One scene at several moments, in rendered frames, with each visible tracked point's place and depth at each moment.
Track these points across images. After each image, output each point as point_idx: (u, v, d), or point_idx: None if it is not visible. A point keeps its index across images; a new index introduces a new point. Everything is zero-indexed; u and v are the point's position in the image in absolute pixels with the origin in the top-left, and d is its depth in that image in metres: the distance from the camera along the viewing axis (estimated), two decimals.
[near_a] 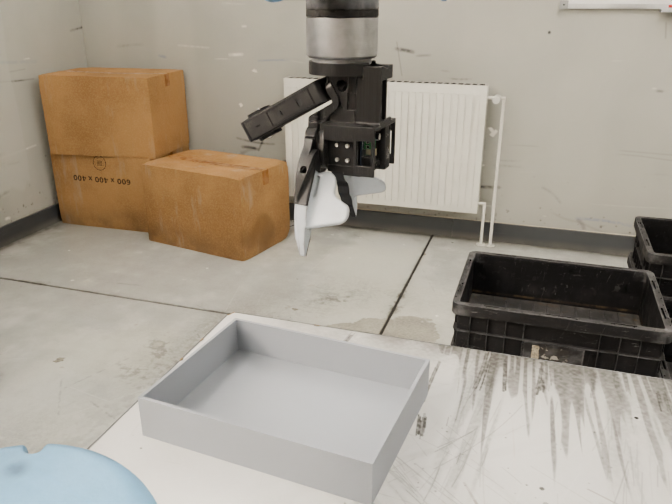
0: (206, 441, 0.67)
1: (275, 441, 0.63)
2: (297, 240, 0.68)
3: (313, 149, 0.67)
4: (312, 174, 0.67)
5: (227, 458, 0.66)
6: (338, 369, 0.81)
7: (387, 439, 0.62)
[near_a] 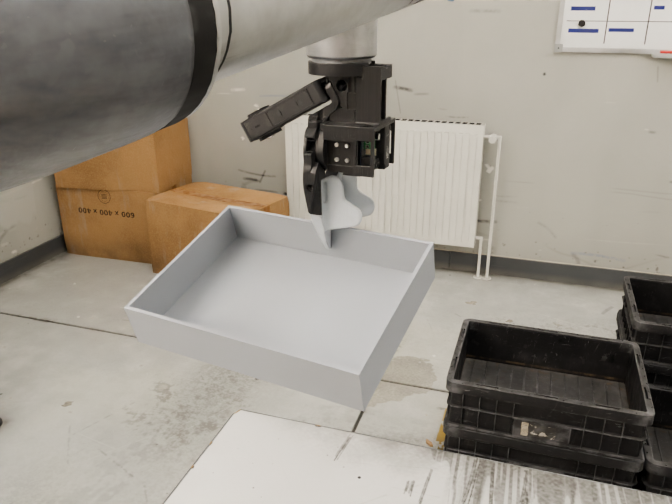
0: (197, 348, 0.65)
1: (261, 351, 0.60)
2: (320, 238, 0.74)
3: (314, 163, 0.68)
4: (319, 186, 0.69)
5: (220, 364, 0.64)
6: (339, 255, 0.76)
7: (377, 344, 0.58)
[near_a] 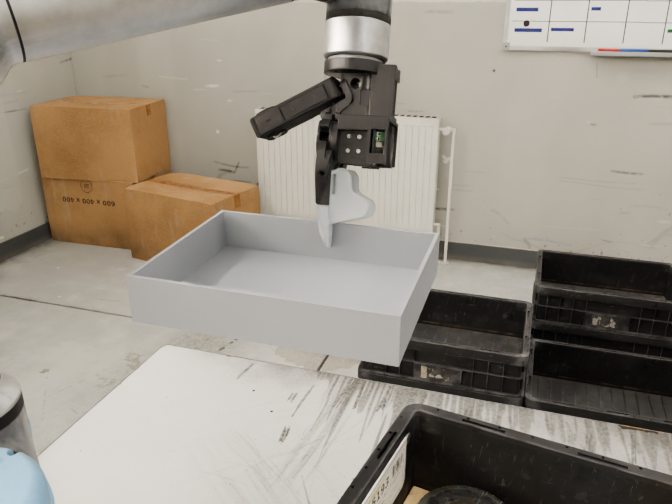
0: (208, 317, 0.60)
1: (288, 306, 0.57)
2: (322, 235, 0.74)
3: (327, 150, 0.70)
4: (329, 175, 0.71)
5: (232, 334, 0.60)
6: (338, 256, 0.76)
7: (410, 297, 0.57)
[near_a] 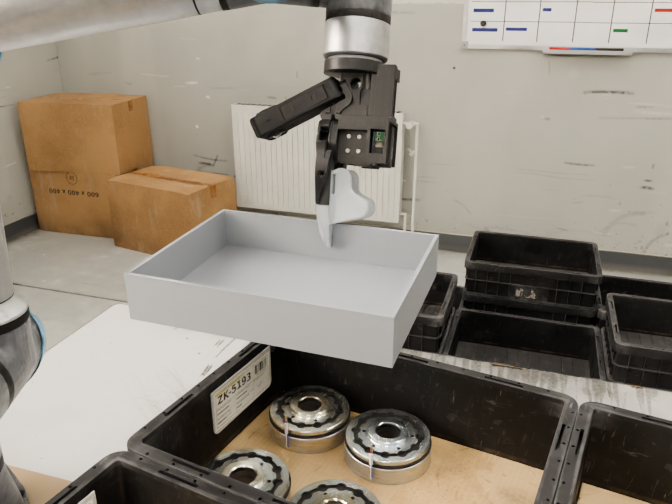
0: (204, 316, 0.60)
1: (283, 305, 0.57)
2: (322, 235, 0.74)
3: (327, 151, 0.70)
4: (329, 175, 0.71)
5: (228, 333, 0.60)
6: (338, 256, 0.76)
7: (405, 298, 0.57)
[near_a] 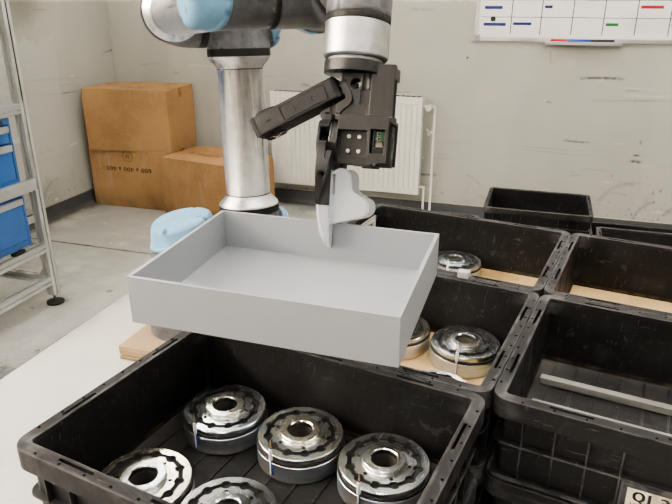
0: (208, 318, 0.60)
1: (288, 307, 0.57)
2: (322, 235, 0.74)
3: (327, 151, 0.70)
4: (329, 175, 0.71)
5: (232, 335, 0.60)
6: (338, 256, 0.76)
7: (410, 298, 0.57)
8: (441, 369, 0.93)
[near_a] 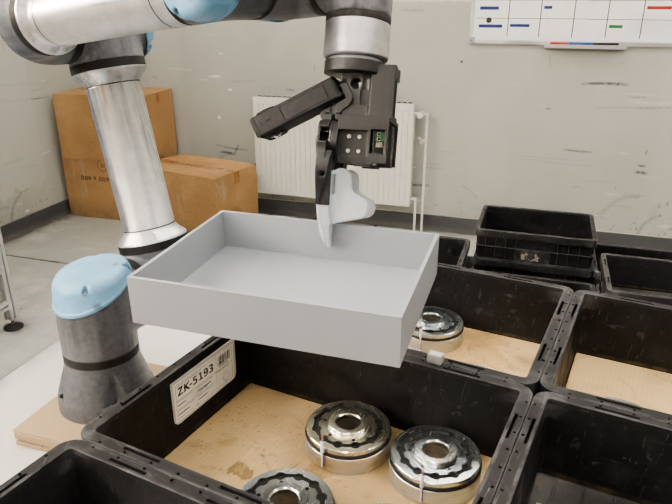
0: (209, 318, 0.60)
1: (289, 307, 0.57)
2: (322, 235, 0.74)
3: (327, 151, 0.70)
4: (329, 175, 0.71)
5: (233, 335, 0.60)
6: (338, 256, 0.76)
7: (411, 298, 0.57)
8: (402, 493, 0.69)
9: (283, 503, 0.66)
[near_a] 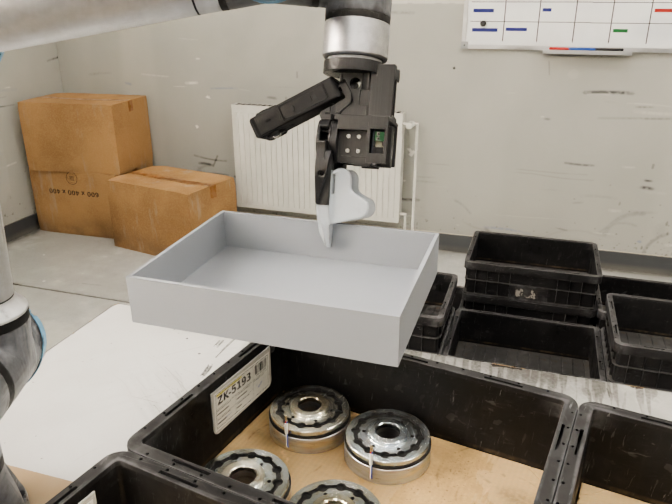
0: (208, 318, 0.60)
1: (288, 306, 0.57)
2: (322, 235, 0.74)
3: (326, 151, 0.70)
4: (329, 175, 0.71)
5: (232, 335, 0.60)
6: (338, 256, 0.76)
7: (409, 297, 0.57)
8: None
9: None
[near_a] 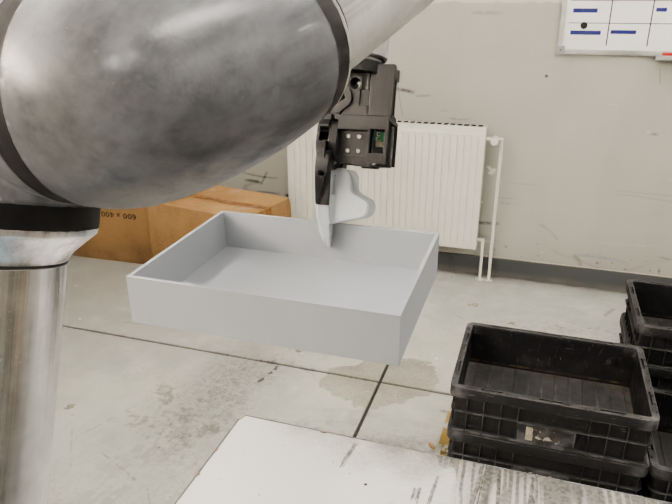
0: (208, 317, 0.60)
1: (288, 306, 0.57)
2: (322, 235, 0.74)
3: (326, 150, 0.70)
4: (329, 175, 0.71)
5: (232, 334, 0.60)
6: (338, 256, 0.76)
7: (410, 297, 0.57)
8: None
9: None
